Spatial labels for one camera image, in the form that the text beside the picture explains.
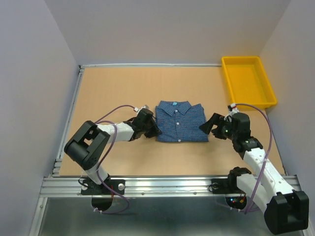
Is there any blue checked long sleeve shirt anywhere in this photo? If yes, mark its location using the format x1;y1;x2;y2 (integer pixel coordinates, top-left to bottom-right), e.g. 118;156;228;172
155;101;208;143

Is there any aluminium back rail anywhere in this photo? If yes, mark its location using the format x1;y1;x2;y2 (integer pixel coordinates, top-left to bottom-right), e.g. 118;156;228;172
79;63;221;69

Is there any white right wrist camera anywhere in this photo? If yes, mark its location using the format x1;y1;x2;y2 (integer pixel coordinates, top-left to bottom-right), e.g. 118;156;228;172
224;103;239;122

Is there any aluminium left side rail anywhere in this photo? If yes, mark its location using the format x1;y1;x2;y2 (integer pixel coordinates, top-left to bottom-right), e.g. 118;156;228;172
49;67;84;177

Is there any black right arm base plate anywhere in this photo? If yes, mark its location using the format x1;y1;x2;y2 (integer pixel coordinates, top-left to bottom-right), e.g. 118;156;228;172
208;178;244;194

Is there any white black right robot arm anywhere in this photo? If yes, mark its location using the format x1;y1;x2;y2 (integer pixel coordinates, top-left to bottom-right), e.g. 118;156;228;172
199;112;309;235

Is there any aluminium front rail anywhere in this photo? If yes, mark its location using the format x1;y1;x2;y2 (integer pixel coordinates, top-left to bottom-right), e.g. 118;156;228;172
40;175;303;197

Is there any yellow plastic bin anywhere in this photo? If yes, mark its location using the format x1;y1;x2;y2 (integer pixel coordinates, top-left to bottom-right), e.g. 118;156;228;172
221;56;278;110

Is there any aluminium rail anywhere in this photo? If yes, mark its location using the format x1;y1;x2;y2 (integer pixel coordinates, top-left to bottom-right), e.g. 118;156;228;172
40;175;303;197
79;63;221;69
49;67;84;177

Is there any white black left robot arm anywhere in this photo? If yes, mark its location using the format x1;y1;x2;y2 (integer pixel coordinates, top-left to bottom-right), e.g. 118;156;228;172
64;108;162;195

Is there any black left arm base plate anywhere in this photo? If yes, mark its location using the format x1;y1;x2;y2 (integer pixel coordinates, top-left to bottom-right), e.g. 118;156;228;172
78;178;125;196

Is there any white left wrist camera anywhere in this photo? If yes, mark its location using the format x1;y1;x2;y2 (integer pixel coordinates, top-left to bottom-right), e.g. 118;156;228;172
133;105;149;113

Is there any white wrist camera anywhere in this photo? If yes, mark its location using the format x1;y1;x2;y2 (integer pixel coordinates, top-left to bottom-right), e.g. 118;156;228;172
133;105;149;113
224;103;239;122

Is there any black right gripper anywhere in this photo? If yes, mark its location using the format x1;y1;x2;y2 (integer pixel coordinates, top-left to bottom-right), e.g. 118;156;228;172
198;113;237;141

